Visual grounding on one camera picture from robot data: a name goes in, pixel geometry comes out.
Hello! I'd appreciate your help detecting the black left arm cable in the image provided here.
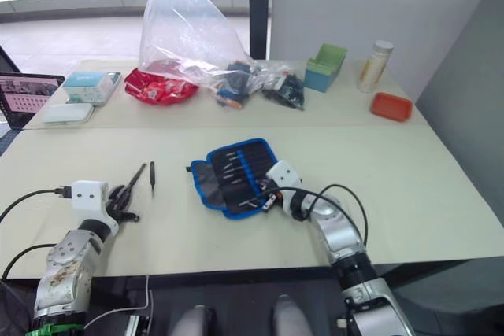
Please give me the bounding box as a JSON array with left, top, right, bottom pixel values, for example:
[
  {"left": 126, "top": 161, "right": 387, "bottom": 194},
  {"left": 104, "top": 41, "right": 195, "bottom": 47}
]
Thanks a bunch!
[{"left": 0, "top": 185, "right": 74, "bottom": 223}]

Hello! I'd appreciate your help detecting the thin white cable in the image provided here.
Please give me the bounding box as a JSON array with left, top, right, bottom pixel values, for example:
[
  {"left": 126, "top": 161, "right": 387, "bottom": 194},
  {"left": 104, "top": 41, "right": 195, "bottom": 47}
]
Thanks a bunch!
[{"left": 83, "top": 274, "right": 155, "bottom": 330}]

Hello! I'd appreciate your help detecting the blue and black tool roll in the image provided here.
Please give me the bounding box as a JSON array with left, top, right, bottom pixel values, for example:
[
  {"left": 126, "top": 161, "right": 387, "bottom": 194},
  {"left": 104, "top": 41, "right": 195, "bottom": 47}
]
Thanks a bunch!
[{"left": 184, "top": 137, "right": 285, "bottom": 220}]

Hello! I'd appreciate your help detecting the white flat case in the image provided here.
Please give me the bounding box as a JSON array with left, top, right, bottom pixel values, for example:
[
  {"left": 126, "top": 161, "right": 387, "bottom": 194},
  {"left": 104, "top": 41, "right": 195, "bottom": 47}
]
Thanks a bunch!
[{"left": 42, "top": 102, "right": 96, "bottom": 125}]

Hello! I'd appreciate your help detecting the white and teal tissue box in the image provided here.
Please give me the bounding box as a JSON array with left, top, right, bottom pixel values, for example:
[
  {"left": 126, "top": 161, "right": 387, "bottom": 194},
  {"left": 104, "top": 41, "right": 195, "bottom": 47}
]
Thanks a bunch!
[{"left": 62, "top": 71, "right": 123, "bottom": 108}]

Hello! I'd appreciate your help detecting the white cylindrical bottle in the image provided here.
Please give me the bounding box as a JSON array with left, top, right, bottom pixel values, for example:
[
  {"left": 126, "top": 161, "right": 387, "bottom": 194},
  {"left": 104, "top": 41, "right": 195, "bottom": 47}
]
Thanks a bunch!
[{"left": 358, "top": 39, "right": 395, "bottom": 94}]

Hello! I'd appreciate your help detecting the bag of blue black items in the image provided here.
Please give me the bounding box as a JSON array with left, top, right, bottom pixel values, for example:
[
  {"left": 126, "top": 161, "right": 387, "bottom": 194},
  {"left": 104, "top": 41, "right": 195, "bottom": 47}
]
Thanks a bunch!
[{"left": 213, "top": 59, "right": 264, "bottom": 111}]

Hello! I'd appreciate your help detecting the red snack package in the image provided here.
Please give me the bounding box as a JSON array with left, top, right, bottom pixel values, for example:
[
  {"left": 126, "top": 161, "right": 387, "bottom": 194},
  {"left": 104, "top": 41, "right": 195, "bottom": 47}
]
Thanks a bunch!
[{"left": 124, "top": 68, "right": 200, "bottom": 106}]

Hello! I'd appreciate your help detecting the black door frame post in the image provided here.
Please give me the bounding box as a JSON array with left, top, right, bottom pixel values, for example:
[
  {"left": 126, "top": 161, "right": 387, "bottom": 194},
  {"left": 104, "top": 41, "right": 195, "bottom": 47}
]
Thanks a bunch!
[{"left": 248, "top": 0, "right": 273, "bottom": 60}]

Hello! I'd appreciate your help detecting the green and blue box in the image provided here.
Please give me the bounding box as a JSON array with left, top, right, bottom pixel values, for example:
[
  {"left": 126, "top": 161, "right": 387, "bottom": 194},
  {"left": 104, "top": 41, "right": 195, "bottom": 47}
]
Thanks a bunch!
[{"left": 303, "top": 42, "right": 349, "bottom": 94}]

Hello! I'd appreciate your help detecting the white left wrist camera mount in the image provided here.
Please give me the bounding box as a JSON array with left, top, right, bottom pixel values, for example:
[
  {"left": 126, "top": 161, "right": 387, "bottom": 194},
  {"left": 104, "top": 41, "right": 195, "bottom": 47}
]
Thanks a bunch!
[{"left": 71, "top": 179, "right": 120, "bottom": 235}]

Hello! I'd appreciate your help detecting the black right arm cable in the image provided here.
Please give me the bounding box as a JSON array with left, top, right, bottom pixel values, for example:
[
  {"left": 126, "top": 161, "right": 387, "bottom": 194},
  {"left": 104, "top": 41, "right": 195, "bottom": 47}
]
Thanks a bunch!
[{"left": 291, "top": 183, "right": 369, "bottom": 251}]

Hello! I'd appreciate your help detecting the clear plastic bag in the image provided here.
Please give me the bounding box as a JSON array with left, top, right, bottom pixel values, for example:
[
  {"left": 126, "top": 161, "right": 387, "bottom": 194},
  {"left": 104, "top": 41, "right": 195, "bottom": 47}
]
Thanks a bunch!
[{"left": 139, "top": 0, "right": 261, "bottom": 90}]

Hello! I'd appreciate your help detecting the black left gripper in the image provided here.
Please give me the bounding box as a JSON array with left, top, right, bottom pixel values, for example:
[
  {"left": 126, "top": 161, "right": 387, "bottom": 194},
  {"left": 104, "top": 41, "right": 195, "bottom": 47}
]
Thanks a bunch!
[{"left": 104, "top": 185, "right": 141, "bottom": 224}]

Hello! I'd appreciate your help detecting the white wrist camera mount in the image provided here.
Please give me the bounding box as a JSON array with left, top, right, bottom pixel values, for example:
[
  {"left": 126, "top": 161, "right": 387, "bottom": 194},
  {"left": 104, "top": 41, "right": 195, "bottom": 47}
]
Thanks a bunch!
[
  {"left": 71, "top": 179, "right": 120, "bottom": 235},
  {"left": 265, "top": 159, "right": 305, "bottom": 211}
]

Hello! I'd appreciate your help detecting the orange tray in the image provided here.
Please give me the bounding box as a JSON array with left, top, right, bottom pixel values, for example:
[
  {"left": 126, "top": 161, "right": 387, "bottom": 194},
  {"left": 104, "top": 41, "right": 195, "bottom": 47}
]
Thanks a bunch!
[{"left": 369, "top": 91, "right": 414, "bottom": 123}]

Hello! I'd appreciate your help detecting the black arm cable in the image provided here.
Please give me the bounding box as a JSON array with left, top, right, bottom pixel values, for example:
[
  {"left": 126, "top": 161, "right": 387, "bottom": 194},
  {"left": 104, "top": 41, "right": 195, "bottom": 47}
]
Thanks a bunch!
[
  {"left": 0, "top": 185, "right": 74, "bottom": 223},
  {"left": 291, "top": 183, "right": 369, "bottom": 251}
]

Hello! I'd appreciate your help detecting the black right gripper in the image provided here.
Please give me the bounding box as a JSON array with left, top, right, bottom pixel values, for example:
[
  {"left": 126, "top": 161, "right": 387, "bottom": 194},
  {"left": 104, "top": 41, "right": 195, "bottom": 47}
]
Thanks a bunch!
[{"left": 256, "top": 177, "right": 284, "bottom": 213}]

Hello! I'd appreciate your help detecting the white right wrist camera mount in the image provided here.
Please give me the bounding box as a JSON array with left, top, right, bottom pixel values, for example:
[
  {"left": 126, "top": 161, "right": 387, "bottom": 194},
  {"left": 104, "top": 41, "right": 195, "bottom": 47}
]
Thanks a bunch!
[{"left": 265, "top": 159, "right": 305, "bottom": 211}]

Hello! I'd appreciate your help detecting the green connector block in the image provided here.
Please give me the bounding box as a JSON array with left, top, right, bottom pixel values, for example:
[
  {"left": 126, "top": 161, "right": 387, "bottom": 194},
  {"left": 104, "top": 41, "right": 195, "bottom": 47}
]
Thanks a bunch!
[{"left": 31, "top": 323, "right": 86, "bottom": 336}]

